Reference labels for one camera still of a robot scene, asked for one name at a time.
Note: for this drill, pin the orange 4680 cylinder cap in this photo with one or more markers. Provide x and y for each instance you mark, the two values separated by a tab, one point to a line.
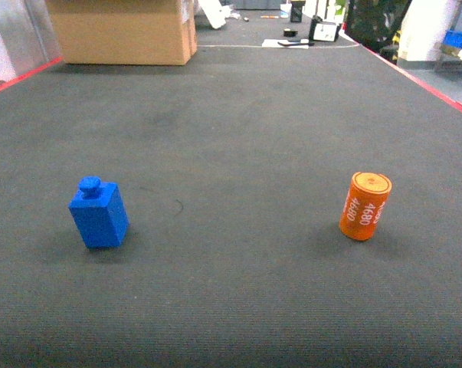
367	196

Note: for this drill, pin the white paper sheet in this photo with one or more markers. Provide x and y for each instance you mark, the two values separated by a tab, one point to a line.
272	43

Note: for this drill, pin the black phone on paper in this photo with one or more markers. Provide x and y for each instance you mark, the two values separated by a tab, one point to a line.
299	44

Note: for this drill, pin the black framed picture stand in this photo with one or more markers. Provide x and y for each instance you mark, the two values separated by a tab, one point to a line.
321	30

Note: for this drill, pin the large open cardboard box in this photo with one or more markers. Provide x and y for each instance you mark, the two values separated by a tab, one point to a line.
124	32

